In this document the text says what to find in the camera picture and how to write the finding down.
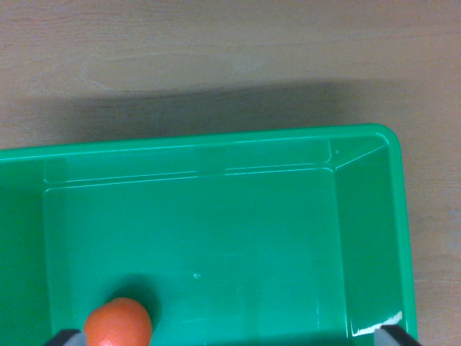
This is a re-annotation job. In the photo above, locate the green plastic bin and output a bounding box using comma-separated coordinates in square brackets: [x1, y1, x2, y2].
[0, 123, 419, 346]

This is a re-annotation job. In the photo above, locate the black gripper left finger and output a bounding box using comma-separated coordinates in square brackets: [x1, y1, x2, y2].
[44, 329, 88, 346]

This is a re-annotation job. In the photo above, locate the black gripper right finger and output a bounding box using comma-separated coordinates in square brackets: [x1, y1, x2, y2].
[374, 324, 423, 346]

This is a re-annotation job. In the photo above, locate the orange tangerine fruit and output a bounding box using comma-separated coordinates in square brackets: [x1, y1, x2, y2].
[83, 297, 153, 346]

